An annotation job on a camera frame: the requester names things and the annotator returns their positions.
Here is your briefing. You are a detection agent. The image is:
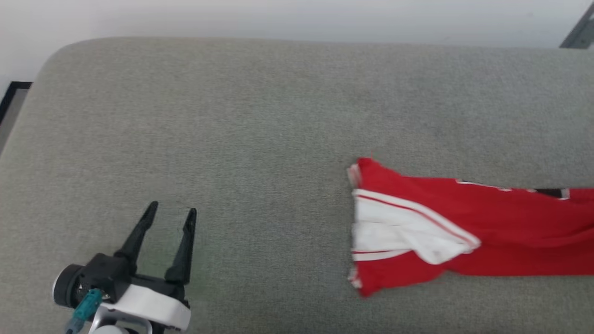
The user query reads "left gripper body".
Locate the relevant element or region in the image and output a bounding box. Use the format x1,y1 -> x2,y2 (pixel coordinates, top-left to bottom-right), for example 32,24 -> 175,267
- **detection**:
52,253 -> 189,308

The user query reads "red and white jersey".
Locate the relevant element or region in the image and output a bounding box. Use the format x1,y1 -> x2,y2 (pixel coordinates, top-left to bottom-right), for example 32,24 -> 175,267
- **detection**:
347,157 -> 594,298

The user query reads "black frame strip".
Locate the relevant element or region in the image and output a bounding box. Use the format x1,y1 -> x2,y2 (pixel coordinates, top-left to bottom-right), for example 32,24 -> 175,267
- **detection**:
0,81 -> 33,123

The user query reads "grey metal bar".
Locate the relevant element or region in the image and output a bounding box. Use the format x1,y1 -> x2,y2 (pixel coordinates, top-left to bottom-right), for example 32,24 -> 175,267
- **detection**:
559,2 -> 594,49

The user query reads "red towel with white stripe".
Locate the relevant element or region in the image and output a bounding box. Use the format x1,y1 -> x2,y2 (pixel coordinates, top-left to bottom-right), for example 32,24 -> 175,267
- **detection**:
0,37 -> 594,334

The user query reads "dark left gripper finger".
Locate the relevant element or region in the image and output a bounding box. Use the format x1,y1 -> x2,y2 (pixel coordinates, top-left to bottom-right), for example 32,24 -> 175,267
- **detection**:
113,201 -> 159,274
164,208 -> 198,285

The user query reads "teal cable connector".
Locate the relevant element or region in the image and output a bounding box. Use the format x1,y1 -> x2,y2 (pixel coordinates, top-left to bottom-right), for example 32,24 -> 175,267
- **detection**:
65,289 -> 103,334

